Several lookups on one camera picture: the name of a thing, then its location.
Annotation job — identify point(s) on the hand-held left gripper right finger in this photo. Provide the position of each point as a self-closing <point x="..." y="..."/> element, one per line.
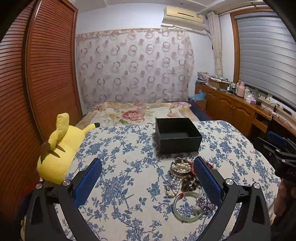
<point x="208" y="183"/>

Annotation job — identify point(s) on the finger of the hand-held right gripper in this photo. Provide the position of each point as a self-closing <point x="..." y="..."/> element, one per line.
<point x="264" y="150"/>
<point x="276" y="137"/>

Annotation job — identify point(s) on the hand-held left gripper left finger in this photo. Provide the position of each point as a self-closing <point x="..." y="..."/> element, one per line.
<point x="89" y="180"/>

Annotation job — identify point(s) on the black square box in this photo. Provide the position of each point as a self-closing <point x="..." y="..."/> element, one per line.
<point x="175" y="144"/>

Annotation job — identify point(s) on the person's right hand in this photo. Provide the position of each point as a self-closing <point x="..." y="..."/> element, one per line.
<point x="283" y="199"/>

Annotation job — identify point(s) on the silver metal bangle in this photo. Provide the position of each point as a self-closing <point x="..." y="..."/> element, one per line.
<point x="178" y="172"/>

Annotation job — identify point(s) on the yellow plush toy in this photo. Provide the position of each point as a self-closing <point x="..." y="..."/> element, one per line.
<point x="62" y="148"/>

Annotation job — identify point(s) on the green jade bangle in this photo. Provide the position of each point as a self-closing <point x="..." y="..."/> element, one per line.
<point x="175" y="213"/>

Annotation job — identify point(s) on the blue floral cloth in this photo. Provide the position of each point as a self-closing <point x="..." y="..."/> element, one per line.
<point x="129" y="162"/>

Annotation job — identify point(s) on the tissue box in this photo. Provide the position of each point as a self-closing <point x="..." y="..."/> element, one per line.
<point x="251" y="99"/>

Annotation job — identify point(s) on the wooden cabinet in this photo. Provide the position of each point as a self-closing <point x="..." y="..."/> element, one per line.
<point x="231" y="104"/>

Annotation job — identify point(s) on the pink thermos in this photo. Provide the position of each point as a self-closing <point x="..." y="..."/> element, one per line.
<point x="240" y="90"/>

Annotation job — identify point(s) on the navy bed sheet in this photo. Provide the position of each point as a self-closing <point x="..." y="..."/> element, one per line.
<point x="203" y="113"/>

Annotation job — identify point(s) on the floral blanket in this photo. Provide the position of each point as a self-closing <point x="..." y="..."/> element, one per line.
<point x="131" y="114"/>

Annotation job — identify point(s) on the cardboard box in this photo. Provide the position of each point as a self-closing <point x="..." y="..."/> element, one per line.
<point x="217" y="83"/>

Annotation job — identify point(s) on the blue plastic bag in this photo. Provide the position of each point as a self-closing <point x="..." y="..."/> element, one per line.
<point x="197" y="96"/>

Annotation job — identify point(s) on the grey window blind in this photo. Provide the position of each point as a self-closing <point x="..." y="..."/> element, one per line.
<point x="261" y="51"/>

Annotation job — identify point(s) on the stack of patterned cloth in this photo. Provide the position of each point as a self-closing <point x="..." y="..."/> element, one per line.
<point x="203" y="77"/>

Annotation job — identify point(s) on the cream narrow curtain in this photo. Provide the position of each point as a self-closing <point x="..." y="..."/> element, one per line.
<point x="216" y="46"/>

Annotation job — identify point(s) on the wooden louvered wardrobe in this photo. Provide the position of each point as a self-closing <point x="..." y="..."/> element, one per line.
<point x="50" y="69"/>

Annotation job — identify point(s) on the cream air conditioner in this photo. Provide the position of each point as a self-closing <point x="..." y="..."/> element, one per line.
<point x="182" y="17"/>

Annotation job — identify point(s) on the wooden window frame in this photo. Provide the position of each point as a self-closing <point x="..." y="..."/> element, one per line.
<point x="234" y="46"/>

